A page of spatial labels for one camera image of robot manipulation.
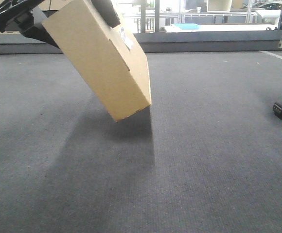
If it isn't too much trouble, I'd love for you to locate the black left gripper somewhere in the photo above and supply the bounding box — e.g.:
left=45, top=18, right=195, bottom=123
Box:
left=0, top=0, right=62, bottom=54

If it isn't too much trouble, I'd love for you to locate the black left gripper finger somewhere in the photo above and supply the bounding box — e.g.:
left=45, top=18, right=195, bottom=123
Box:
left=91, top=0, right=120, bottom=28

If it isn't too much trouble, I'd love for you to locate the brown cardboard package box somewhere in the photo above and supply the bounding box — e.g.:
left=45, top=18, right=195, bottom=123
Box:
left=42, top=0, right=151, bottom=121

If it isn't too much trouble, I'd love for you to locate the beige box in background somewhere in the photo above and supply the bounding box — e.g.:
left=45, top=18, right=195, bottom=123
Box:
left=206, top=0, right=232, bottom=13

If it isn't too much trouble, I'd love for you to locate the white barcode shipping label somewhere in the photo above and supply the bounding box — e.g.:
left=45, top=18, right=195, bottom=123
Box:
left=118, top=27, right=134, bottom=50

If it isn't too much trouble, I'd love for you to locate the grey vertical pillar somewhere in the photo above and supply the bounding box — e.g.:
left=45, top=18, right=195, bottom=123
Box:
left=155, top=0, right=160, bottom=33

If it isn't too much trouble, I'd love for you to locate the white background table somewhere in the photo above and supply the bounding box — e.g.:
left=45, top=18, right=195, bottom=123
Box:
left=164, top=24, right=278, bottom=33

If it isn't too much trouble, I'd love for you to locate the light blue flat tray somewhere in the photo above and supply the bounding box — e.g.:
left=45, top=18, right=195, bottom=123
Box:
left=172, top=23, right=200, bottom=31

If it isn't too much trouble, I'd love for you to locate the dark grey table edge rail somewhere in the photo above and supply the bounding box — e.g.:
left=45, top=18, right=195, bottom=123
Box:
left=0, top=30, right=282, bottom=54

